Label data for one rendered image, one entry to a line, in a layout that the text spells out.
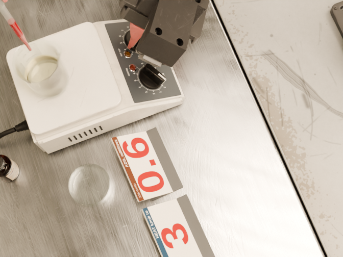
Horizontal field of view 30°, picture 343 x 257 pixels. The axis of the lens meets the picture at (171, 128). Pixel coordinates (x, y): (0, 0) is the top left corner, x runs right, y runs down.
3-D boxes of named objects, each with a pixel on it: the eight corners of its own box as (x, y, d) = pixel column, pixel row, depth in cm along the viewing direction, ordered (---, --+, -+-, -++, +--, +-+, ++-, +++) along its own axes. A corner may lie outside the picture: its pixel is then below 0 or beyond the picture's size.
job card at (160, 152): (155, 127, 86) (153, 119, 82) (183, 187, 84) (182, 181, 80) (114, 145, 86) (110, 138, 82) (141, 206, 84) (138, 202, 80)
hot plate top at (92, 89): (94, 21, 82) (93, 18, 81) (125, 104, 79) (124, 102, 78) (5, 53, 82) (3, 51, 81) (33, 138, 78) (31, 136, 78)
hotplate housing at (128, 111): (152, 22, 90) (148, -3, 83) (186, 105, 87) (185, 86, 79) (3, 77, 89) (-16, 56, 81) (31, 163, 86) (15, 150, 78)
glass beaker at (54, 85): (41, 110, 79) (23, 89, 71) (21, 75, 80) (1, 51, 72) (83, 85, 79) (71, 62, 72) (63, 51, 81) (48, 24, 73)
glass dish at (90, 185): (92, 158, 86) (90, 154, 84) (121, 186, 84) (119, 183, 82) (63, 187, 85) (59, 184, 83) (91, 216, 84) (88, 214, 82)
